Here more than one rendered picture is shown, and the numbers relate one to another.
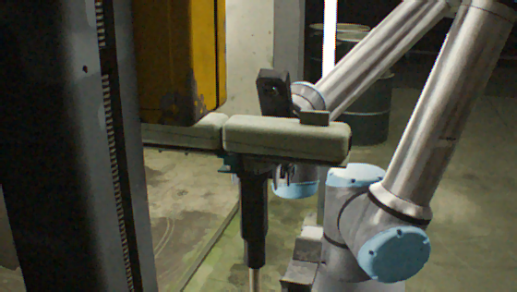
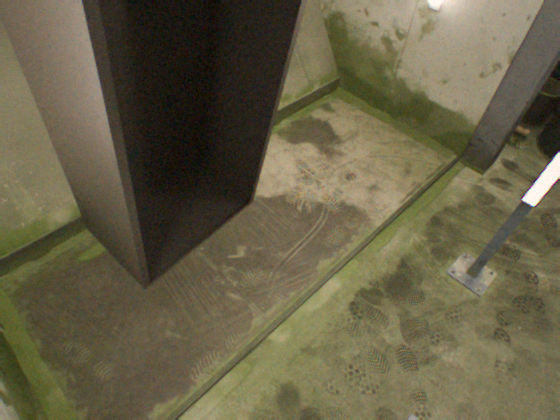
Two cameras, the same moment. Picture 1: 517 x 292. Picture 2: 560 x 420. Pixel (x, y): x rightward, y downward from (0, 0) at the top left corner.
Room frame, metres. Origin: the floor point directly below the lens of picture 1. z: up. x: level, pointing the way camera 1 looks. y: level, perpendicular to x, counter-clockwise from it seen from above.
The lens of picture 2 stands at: (0.80, 0.09, 1.76)
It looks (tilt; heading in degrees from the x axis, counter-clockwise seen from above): 48 degrees down; 27
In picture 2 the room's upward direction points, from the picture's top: 3 degrees clockwise
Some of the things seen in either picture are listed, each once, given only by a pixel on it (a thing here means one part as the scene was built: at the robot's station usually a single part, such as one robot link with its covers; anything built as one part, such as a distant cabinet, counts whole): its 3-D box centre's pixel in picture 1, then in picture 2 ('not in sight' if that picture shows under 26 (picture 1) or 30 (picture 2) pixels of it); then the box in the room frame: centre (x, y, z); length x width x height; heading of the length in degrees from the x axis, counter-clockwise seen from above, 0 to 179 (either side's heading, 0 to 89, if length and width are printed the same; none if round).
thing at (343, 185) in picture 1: (355, 201); not in sight; (1.04, -0.25, 0.83); 0.17 x 0.15 x 0.18; 10
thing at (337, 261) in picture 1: (350, 245); not in sight; (1.05, -0.25, 0.69); 0.19 x 0.19 x 0.10
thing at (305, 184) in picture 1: (294, 164); not in sight; (0.85, -0.07, 1.01); 0.12 x 0.09 x 0.12; 10
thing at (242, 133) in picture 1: (169, 180); not in sight; (0.58, 0.12, 1.10); 0.49 x 0.05 x 0.23; 73
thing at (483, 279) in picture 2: (320, 224); (471, 273); (2.32, -0.37, 0.01); 0.20 x 0.20 x 0.01; 73
